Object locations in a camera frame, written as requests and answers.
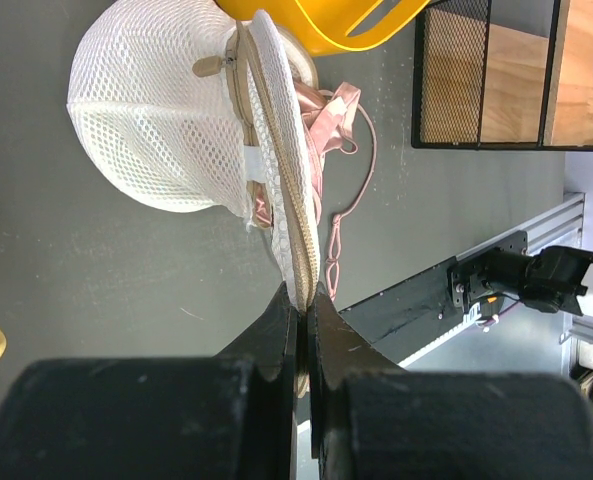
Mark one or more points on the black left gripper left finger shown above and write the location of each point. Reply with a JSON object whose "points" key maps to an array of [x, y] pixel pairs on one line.
{"points": [[229, 416]]}

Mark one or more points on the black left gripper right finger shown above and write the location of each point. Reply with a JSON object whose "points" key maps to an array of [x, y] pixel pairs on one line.
{"points": [[370, 419]]}

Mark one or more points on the pink bra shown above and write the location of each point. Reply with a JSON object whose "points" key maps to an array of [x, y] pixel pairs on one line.
{"points": [[331, 150]]}

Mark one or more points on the white mesh laundry bag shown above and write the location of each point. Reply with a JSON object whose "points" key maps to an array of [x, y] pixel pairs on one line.
{"points": [[182, 108]]}

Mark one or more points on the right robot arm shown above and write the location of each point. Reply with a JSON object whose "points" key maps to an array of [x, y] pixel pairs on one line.
{"points": [[558, 278]]}

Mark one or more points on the yellow plastic basket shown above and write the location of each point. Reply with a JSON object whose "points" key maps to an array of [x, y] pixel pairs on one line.
{"points": [[326, 27]]}

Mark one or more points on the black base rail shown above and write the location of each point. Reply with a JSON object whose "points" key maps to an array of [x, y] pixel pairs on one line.
{"points": [[412, 317]]}

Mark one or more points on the wooden wire-frame shelf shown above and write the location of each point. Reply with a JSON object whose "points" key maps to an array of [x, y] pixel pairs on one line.
{"points": [[504, 75]]}

